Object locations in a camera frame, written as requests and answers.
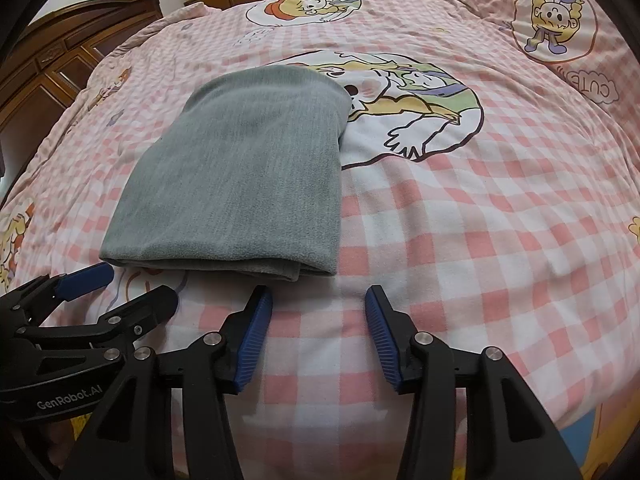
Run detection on pink checked cartoon blanket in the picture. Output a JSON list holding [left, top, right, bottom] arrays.
[[0, 0, 640, 480]]

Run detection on grey pants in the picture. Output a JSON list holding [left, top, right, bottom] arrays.
[[100, 65, 350, 284]]

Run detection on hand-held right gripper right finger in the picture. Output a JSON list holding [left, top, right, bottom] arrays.
[[364, 284, 584, 480]]

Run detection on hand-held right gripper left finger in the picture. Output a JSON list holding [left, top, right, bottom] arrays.
[[60, 285, 274, 480]]

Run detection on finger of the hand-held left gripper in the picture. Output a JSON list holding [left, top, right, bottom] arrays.
[[0, 263, 115, 332], [14, 285, 180, 362]]

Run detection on dark wooden headboard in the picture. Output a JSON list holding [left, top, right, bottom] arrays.
[[0, 0, 164, 137]]

